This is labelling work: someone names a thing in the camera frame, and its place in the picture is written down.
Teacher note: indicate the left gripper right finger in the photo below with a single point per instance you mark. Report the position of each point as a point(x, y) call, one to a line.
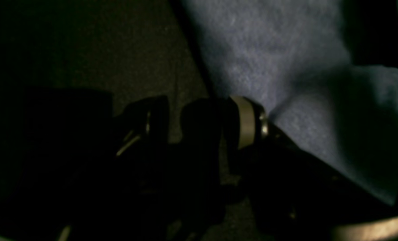
point(236, 153)

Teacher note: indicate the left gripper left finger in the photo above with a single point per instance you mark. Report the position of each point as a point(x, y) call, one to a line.
point(89, 176)

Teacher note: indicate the blue-grey t-shirt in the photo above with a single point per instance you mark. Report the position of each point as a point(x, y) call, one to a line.
point(326, 72)

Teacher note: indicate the black table cloth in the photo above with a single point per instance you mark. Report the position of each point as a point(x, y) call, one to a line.
point(118, 52)

